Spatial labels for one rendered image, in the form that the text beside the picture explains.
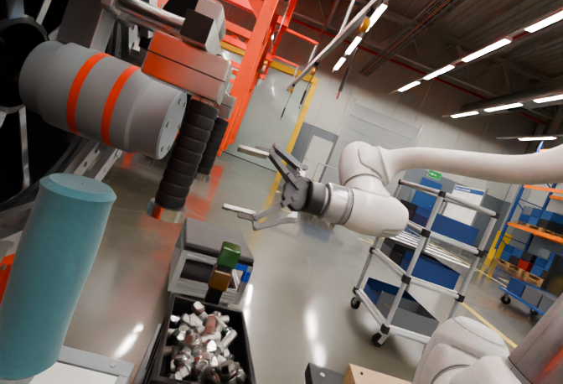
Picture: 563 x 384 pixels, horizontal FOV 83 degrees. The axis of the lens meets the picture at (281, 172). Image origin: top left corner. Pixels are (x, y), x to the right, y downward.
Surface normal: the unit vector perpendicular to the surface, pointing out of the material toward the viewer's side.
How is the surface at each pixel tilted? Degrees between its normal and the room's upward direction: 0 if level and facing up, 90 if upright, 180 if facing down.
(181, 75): 90
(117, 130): 116
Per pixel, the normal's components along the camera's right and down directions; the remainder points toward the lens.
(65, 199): 0.15, 0.33
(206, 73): 0.13, 0.11
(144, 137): -0.04, 0.51
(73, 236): 0.62, 0.25
